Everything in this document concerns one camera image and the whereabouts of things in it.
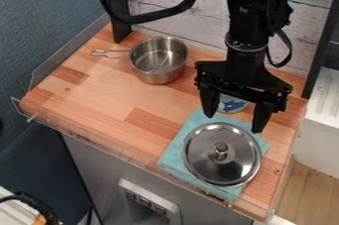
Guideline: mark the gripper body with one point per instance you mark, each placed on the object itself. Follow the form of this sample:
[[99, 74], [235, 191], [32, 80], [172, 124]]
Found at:
[[242, 73]]

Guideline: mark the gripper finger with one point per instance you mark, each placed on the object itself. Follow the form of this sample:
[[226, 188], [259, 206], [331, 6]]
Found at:
[[208, 99], [262, 116]]

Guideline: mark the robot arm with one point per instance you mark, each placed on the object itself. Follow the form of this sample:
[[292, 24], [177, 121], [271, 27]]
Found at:
[[249, 11]]

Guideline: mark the silver lid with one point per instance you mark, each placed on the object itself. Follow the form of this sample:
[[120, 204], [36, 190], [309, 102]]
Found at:
[[222, 154]]

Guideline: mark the silver pot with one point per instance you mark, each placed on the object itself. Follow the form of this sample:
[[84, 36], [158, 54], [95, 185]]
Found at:
[[156, 58]]

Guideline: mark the round blue shark toy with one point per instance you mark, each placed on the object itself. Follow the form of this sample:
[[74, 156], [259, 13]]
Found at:
[[232, 105]]

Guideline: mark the teal cloth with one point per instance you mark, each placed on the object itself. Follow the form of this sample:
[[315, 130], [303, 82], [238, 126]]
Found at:
[[174, 156]]

